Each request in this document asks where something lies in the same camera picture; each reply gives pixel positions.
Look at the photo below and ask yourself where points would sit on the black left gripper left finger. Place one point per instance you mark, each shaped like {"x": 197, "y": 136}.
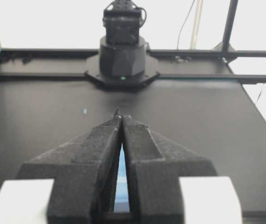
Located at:
{"x": 84, "y": 170}

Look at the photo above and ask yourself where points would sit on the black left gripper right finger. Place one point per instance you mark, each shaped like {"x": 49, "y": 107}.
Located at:
{"x": 154, "y": 164}

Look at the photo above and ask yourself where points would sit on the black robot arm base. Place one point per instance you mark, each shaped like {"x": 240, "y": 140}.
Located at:
{"x": 123, "y": 44}

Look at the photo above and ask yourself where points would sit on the blue towel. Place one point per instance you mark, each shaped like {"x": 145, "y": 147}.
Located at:
{"x": 122, "y": 197}

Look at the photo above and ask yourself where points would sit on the black metal frame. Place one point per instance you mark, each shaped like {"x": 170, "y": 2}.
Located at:
{"x": 67, "y": 64}

